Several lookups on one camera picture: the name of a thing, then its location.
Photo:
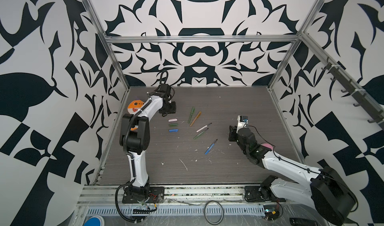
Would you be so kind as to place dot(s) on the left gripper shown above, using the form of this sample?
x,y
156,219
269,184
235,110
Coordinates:
x,y
173,110

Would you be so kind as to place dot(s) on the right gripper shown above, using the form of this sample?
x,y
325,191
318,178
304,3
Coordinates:
x,y
232,133

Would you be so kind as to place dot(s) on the pink pen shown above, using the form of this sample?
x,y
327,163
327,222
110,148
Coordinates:
x,y
202,128

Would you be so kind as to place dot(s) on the dark green pen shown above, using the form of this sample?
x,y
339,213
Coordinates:
x,y
200,134

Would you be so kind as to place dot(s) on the orange pen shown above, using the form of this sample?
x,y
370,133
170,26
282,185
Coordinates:
x,y
192,123

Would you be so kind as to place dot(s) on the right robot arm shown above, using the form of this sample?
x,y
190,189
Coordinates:
x,y
320,189

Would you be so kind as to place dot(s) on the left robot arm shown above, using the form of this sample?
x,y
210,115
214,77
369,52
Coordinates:
x,y
135,139

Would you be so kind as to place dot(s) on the blue pen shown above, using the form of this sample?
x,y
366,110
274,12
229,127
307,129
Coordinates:
x,y
211,146

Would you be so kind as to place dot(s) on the pink round button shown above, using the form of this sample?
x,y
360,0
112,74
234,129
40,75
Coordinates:
x,y
267,146

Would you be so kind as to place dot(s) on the orange shark plush toy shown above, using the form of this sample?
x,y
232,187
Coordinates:
x,y
134,107

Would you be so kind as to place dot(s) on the green lit circuit board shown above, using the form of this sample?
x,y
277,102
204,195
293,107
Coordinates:
x,y
273,213

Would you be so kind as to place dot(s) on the black device bottom right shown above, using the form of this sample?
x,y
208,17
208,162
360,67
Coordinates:
x,y
302,222

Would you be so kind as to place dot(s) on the blue round button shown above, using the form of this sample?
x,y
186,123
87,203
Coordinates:
x,y
95,221

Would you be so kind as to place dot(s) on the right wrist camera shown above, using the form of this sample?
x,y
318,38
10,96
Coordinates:
x,y
242,122

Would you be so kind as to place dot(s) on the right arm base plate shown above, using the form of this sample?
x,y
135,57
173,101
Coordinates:
x,y
257,194

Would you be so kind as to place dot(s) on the white slotted cable duct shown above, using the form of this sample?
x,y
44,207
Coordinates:
x,y
183,210

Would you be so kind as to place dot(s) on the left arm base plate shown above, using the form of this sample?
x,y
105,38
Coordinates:
x,y
150,195

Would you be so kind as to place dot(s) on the wall hook rail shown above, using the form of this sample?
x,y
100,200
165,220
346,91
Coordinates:
x,y
369,97

